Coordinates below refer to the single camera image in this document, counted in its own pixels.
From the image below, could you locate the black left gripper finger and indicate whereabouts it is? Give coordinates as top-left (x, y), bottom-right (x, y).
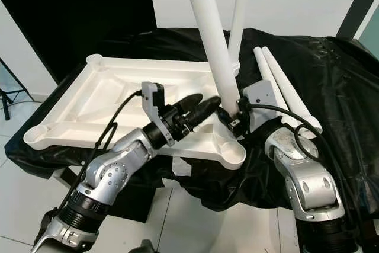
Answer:
top-left (187, 96), bottom-right (223, 129)
top-left (178, 94), bottom-right (205, 114)

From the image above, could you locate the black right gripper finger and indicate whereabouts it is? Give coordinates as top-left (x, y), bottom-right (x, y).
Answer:
top-left (218, 106), bottom-right (237, 133)

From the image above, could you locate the black tripod stand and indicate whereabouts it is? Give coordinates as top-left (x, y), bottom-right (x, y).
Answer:
top-left (0, 60), bottom-right (27, 120)

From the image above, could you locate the black plastic cover sheet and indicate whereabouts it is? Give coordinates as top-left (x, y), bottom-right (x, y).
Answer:
top-left (5, 27), bottom-right (379, 212)

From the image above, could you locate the dark robot leg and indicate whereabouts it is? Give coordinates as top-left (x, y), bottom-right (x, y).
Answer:
top-left (135, 240), bottom-right (158, 253)

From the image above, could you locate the black door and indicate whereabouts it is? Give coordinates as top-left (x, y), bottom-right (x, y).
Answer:
top-left (0, 0), bottom-right (158, 85)

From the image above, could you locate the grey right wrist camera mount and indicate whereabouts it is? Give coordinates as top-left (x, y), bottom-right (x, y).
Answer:
top-left (243, 81), bottom-right (276, 132)

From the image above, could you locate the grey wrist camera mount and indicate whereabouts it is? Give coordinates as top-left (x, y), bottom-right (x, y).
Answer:
top-left (141, 81), bottom-right (168, 147)
top-left (243, 81), bottom-right (276, 132)

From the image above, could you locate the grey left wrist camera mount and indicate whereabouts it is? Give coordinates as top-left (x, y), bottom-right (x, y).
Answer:
top-left (141, 81), bottom-right (168, 147)

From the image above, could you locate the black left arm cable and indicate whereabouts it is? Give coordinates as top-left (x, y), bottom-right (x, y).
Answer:
top-left (68, 90), bottom-right (144, 212)

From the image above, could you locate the black wall pillar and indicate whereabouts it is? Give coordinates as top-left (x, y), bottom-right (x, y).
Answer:
top-left (336, 0), bottom-right (379, 39)

